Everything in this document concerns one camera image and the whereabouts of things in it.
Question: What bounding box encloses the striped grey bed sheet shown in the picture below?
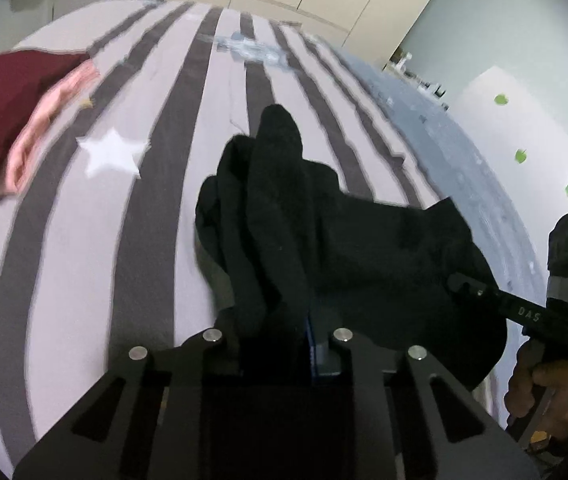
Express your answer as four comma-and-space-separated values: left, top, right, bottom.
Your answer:
0, 0, 550, 471

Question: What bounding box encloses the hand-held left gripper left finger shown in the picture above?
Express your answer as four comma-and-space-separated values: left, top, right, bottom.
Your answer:
14, 307, 244, 480

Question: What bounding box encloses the white nightstand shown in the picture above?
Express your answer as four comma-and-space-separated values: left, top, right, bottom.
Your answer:
381, 60, 452, 111

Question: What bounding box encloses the black printed t-shirt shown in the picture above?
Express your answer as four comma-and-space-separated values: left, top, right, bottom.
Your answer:
194, 104, 508, 480

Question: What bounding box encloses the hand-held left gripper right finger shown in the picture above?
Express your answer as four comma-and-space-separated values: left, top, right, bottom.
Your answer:
304, 309, 540, 480

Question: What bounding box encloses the folded pink garment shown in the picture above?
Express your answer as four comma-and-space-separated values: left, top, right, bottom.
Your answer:
4, 57, 101, 196

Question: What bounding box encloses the person's right hand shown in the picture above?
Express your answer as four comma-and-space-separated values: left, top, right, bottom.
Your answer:
504, 337, 568, 431

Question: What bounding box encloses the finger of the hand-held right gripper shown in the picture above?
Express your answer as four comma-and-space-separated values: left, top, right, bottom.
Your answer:
446, 272, 502, 307

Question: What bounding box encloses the white headboard with green stickers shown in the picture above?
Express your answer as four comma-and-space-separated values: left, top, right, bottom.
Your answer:
446, 66, 568, 311

